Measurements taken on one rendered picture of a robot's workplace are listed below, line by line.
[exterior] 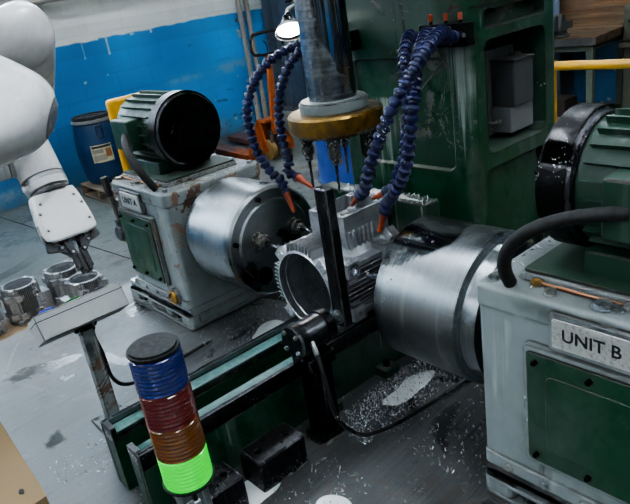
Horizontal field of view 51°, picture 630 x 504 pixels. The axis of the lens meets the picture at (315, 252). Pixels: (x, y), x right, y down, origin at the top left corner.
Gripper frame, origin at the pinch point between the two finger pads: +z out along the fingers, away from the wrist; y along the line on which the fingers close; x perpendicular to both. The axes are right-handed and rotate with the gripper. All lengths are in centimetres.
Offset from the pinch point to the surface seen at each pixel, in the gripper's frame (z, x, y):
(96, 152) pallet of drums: -162, 432, 186
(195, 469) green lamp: 36, -52, -15
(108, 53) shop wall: -269, 469, 258
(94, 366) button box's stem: 19.1, 3.4, -5.9
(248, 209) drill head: 3.5, -8.6, 33.9
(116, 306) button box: 10.7, -3.4, 0.9
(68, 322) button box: 9.9, -3.4, -8.4
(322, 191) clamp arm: 11, -45, 26
